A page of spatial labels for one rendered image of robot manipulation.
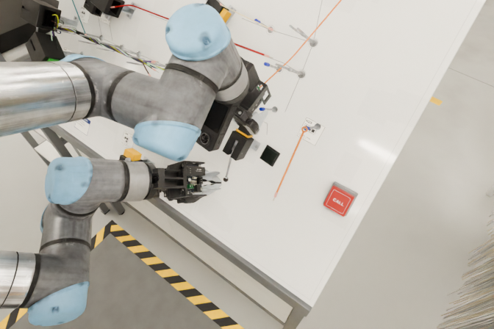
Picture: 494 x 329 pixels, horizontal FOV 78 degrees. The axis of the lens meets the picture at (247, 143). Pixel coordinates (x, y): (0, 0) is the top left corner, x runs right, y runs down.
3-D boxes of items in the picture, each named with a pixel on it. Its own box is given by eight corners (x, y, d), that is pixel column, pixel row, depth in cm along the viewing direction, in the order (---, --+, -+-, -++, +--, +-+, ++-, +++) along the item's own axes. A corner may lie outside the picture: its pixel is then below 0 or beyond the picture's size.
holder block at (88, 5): (100, -6, 97) (79, -14, 90) (117, 9, 94) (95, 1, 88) (95, 8, 98) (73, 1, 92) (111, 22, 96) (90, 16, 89)
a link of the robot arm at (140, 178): (111, 203, 57) (112, 160, 59) (134, 202, 60) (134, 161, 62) (130, 200, 52) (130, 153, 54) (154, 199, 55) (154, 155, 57)
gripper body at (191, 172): (209, 197, 63) (156, 198, 54) (184, 200, 69) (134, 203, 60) (207, 161, 65) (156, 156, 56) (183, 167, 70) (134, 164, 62)
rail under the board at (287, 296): (306, 317, 78) (310, 312, 73) (45, 125, 122) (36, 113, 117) (315, 299, 81) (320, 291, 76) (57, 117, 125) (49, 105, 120)
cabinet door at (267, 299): (283, 325, 112) (298, 297, 82) (175, 241, 132) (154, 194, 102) (287, 319, 113) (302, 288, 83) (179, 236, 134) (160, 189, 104)
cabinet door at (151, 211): (175, 240, 133) (155, 192, 103) (95, 178, 153) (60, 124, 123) (179, 236, 134) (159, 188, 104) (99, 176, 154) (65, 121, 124)
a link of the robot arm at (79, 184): (40, 175, 52) (55, 144, 47) (106, 177, 59) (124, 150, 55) (43, 217, 48) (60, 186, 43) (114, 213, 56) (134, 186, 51)
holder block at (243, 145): (230, 149, 74) (221, 150, 71) (240, 129, 72) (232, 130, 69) (243, 158, 73) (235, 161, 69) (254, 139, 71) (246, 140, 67)
